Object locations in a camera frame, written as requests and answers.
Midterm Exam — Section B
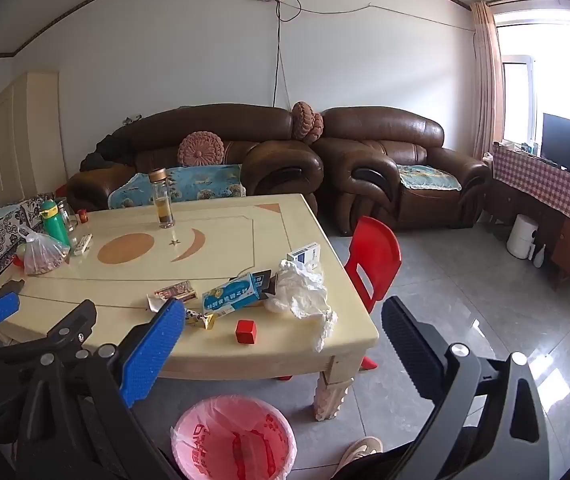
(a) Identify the clear plastic bag of food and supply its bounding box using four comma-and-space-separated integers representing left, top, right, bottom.
18, 227, 71, 277

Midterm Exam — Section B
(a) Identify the red cube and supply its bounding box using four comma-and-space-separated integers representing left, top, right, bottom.
235, 319, 258, 346

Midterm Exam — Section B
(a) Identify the long brown leather sofa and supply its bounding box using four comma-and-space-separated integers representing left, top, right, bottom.
68, 104, 324, 221

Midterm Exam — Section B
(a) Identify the beige wooden table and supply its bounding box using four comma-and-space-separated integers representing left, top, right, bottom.
0, 193, 381, 421

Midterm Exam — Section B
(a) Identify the dark cloth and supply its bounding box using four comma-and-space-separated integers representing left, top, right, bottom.
80, 132, 137, 172

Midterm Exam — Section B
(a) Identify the green bottle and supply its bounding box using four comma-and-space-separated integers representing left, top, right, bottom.
39, 199, 71, 248

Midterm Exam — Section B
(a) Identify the glass bottle with gold lid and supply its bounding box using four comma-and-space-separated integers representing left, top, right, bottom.
148, 168, 176, 229

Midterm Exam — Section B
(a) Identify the clear glass jug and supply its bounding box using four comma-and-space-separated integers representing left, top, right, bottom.
58, 197, 80, 246

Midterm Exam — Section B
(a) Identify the large pink round cushion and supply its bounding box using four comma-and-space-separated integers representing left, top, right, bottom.
178, 131, 226, 167

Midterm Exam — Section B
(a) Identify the red checkered tablecloth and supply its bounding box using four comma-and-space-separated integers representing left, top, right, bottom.
492, 141, 570, 233

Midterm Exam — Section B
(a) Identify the window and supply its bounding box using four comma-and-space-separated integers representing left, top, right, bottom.
501, 24, 570, 147

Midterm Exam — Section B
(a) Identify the black box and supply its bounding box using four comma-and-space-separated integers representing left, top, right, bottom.
254, 270, 279, 302

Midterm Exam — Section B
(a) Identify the blue medicine box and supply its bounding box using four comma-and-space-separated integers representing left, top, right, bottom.
201, 272, 259, 317

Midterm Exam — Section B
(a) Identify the person's beige shoe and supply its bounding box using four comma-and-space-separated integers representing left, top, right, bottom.
332, 436, 384, 480

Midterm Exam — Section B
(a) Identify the white cigarette box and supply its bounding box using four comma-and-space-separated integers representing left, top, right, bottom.
286, 242, 321, 272

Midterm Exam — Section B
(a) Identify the cream wardrobe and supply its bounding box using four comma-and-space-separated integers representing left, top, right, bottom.
0, 71, 60, 208

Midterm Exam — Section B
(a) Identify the black wall cable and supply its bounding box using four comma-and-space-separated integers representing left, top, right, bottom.
271, 0, 287, 109

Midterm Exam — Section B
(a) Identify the white round appliance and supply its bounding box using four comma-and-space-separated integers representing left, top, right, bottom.
506, 214, 538, 260

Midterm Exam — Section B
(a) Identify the small candy wrapper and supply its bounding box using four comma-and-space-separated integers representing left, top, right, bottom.
185, 310, 219, 331

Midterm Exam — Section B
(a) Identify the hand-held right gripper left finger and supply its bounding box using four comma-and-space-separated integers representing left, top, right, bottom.
15, 297, 186, 480

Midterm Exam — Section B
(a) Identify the brown leather armchair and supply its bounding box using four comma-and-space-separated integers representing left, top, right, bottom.
312, 106, 490, 233

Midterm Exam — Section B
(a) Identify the red plastic chair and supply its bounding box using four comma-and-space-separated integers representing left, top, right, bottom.
275, 216, 402, 382

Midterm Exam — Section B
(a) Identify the brown snack wrapper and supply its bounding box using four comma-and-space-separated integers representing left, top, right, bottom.
146, 280, 199, 312

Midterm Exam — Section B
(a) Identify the beige curtain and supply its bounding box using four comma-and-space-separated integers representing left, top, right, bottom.
470, 1, 506, 159

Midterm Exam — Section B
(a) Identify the blue patterned sofa cover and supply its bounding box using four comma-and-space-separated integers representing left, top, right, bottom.
108, 164, 246, 210

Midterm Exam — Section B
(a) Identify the pink lined trash bin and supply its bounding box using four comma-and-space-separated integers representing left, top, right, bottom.
171, 395, 298, 480

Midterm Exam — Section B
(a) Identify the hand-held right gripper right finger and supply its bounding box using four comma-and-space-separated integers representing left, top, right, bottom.
381, 296, 550, 480

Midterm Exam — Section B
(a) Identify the white plastic bag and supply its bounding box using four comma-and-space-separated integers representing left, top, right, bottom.
264, 259, 339, 353

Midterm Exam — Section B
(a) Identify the blue patterned armchair seat cover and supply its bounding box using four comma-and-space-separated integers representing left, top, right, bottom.
397, 164, 462, 192

